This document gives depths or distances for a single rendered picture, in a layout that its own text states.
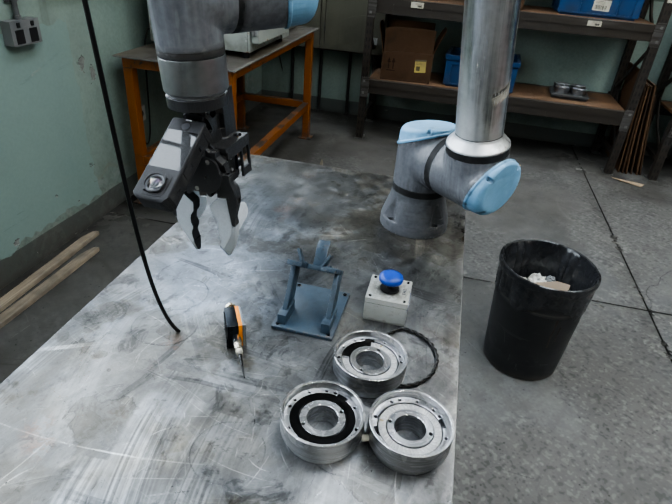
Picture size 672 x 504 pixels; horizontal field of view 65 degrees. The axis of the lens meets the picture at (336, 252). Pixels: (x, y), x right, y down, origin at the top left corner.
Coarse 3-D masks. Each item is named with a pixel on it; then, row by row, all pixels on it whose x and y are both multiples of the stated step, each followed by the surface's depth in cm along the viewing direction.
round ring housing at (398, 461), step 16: (384, 400) 68; (400, 400) 69; (416, 400) 68; (432, 400) 67; (400, 416) 66; (416, 416) 66; (448, 416) 65; (368, 432) 64; (416, 432) 67; (432, 432) 64; (448, 432) 64; (384, 448) 61; (416, 448) 62; (448, 448) 62; (384, 464) 63; (400, 464) 61; (416, 464) 60; (432, 464) 61
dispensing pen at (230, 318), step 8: (232, 304) 83; (224, 312) 79; (232, 312) 79; (224, 320) 80; (232, 320) 78; (224, 328) 81; (232, 328) 77; (232, 336) 77; (240, 336) 77; (232, 344) 78; (240, 344) 76; (240, 352) 74; (240, 360) 73
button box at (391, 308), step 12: (372, 276) 90; (372, 288) 87; (384, 288) 86; (396, 288) 87; (408, 288) 88; (372, 300) 85; (384, 300) 84; (396, 300) 84; (408, 300) 85; (372, 312) 86; (384, 312) 85; (396, 312) 85; (396, 324) 86
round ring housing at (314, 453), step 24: (312, 384) 68; (336, 384) 68; (288, 408) 66; (312, 408) 66; (336, 408) 66; (360, 408) 66; (288, 432) 61; (312, 432) 63; (336, 432) 63; (360, 432) 62; (312, 456) 61; (336, 456) 61
